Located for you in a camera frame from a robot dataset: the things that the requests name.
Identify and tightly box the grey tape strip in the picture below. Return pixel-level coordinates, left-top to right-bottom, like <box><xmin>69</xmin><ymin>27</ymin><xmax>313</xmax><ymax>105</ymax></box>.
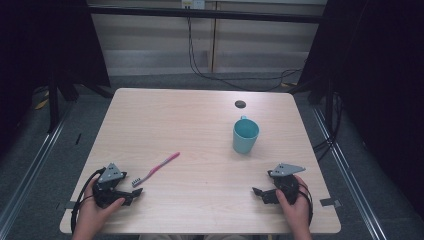
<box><xmin>63</xmin><ymin>200</ymin><xmax>83</xmax><ymax>211</ymax></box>
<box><xmin>319</xmin><ymin>197</ymin><xmax>342</xmax><ymax>208</ymax></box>

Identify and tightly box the person's left hand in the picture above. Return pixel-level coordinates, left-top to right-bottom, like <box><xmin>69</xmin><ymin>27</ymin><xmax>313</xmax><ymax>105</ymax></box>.
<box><xmin>75</xmin><ymin>178</ymin><xmax>126</xmax><ymax>234</ymax></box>

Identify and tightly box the pink toothbrush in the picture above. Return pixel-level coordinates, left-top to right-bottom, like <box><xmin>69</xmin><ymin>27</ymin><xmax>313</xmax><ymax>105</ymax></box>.
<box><xmin>131</xmin><ymin>151</ymin><xmax>181</xmax><ymax>188</ymax></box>

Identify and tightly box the yellow floor scrap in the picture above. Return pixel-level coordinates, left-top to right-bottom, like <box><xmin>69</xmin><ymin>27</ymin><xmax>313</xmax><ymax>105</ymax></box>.
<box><xmin>34</xmin><ymin>98</ymin><xmax>50</xmax><ymax>111</ymax></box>

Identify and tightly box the metal floor rail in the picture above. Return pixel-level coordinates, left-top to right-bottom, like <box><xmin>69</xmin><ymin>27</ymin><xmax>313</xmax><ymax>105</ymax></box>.
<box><xmin>311</xmin><ymin>105</ymin><xmax>389</xmax><ymax>240</ymax></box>
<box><xmin>0</xmin><ymin>99</ymin><xmax>74</xmax><ymax>233</ymax></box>

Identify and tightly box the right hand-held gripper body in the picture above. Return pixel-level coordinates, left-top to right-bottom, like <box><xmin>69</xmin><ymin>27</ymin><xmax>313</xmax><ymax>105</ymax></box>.
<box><xmin>267</xmin><ymin>163</ymin><xmax>306</xmax><ymax>206</ymax></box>

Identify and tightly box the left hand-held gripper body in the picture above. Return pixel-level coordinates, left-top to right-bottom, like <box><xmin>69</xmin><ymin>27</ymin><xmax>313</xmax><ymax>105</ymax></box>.
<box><xmin>92</xmin><ymin>162</ymin><xmax>135</xmax><ymax>210</ymax></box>

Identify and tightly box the teal cup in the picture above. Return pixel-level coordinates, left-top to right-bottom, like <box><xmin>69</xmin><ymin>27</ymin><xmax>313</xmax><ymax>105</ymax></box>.
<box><xmin>232</xmin><ymin>115</ymin><xmax>261</xmax><ymax>155</ymax></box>

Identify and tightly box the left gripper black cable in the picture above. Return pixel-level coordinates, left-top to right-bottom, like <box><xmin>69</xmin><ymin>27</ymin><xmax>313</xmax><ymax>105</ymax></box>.
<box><xmin>70</xmin><ymin>167</ymin><xmax>107</xmax><ymax>234</ymax></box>

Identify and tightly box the long black floor cable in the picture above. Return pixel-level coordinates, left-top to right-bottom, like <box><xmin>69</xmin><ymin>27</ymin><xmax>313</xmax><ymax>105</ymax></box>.
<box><xmin>186</xmin><ymin>15</ymin><xmax>304</xmax><ymax>92</ymax></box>

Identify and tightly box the white wall outlet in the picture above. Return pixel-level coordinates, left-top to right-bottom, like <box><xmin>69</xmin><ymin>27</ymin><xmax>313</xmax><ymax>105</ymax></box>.
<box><xmin>181</xmin><ymin>0</ymin><xmax>206</xmax><ymax>10</ymax></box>

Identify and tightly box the black metal stand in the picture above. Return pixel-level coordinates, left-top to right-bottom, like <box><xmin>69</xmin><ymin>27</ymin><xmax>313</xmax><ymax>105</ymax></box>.
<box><xmin>47</xmin><ymin>68</ymin><xmax>62</xmax><ymax>134</ymax></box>

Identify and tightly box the black curtain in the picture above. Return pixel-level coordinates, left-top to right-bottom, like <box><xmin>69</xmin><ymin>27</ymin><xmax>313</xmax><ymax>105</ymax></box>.
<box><xmin>0</xmin><ymin>0</ymin><xmax>112</xmax><ymax>161</ymax></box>
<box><xmin>297</xmin><ymin>0</ymin><xmax>424</xmax><ymax>219</ymax></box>

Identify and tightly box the bundle of black cables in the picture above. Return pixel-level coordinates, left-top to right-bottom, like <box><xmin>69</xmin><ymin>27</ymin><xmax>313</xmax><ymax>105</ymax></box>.
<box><xmin>312</xmin><ymin>92</ymin><xmax>345</xmax><ymax>163</ymax></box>

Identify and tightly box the black horizontal bar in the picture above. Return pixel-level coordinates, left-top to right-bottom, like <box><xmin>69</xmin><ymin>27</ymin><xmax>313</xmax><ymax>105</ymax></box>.
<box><xmin>87</xmin><ymin>4</ymin><xmax>327</xmax><ymax>25</ymax></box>

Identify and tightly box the person's right hand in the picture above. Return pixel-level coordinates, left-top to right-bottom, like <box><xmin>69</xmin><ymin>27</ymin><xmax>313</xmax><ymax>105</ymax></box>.
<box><xmin>275</xmin><ymin>174</ymin><xmax>313</xmax><ymax>235</ymax></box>

